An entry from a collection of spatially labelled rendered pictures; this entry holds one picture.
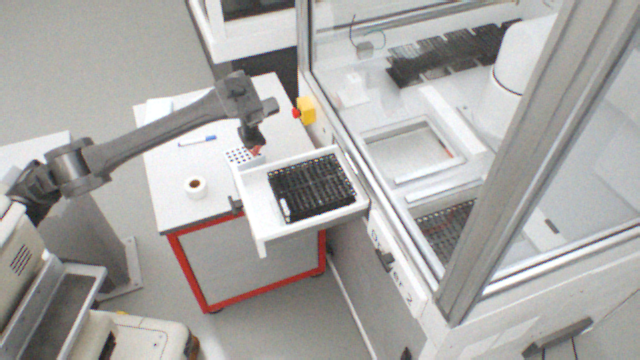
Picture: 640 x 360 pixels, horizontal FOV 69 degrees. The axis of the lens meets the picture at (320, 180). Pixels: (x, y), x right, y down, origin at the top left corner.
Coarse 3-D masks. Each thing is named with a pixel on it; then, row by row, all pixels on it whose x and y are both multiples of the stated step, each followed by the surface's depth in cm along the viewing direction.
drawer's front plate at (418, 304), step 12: (372, 216) 128; (372, 228) 131; (384, 228) 124; (372, 240) 134; (384, 240) 124; (396, 252) 120; (396, 264) 121; (408, 264) 118; (396, 276) 123; (408, 276) 115; (408, 288) 117; (420, 288) 113; (420, 300) 112; (420, 312) 117
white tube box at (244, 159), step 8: (224, 152) 160; (232, 152) 161; (240, 152) 160; (248, 152) 159; (232, 160) 158; (240, 160) 157; (248, 160) 157; (256, 160) 158; (264, 160) 160; (240, 168) 157; (248, 168) 159
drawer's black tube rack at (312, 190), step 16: (320, 160) 144; (336, 160) 144; (288, 176) 139; (304, 176) 139; (320, 176) 139; (336, 176) 140; (288, 192) 136; (304, 192) 139; (320, 192) 139; (336, 192) 136; (352, 192) 136; (304, 208) 135; (320, 208) 135
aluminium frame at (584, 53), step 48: (576, 0) 49; (624, 0) 44; (576, 48) 51; (624, 48) 48; (528, 96) 60; (576, 96) 53; (528, 144) 63; (384, 192) 123; (480, 192) 77; (528, 192) 66; (480, 240) 81; (624, 240) 104; (432, 288) 107; (480, 288) 91; (528, 288) 105
